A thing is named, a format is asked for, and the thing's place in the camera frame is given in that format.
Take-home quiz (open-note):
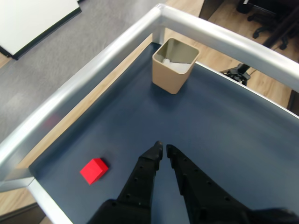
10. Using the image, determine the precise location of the dark desk side panel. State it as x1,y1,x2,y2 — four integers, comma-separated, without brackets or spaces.
198,0,226,21

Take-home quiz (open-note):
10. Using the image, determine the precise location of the black tripod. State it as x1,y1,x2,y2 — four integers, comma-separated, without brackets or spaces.
219,63,252,86

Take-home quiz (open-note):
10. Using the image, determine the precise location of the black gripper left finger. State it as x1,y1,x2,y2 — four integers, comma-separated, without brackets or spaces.
87,140,164,224

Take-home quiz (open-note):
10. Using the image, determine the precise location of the black office chair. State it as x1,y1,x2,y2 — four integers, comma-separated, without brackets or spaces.
237,0,290,50

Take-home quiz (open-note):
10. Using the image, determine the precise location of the red cube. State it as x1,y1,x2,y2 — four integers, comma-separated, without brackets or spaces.
79,158,110,186

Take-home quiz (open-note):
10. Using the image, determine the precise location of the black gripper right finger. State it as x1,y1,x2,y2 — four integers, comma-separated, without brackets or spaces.
165,144,256,224

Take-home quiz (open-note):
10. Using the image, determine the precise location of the beige square box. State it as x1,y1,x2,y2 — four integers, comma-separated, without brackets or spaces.
152,37,200,95

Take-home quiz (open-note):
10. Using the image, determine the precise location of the crumpled white paper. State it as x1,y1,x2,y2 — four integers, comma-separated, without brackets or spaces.
161,58,191,73

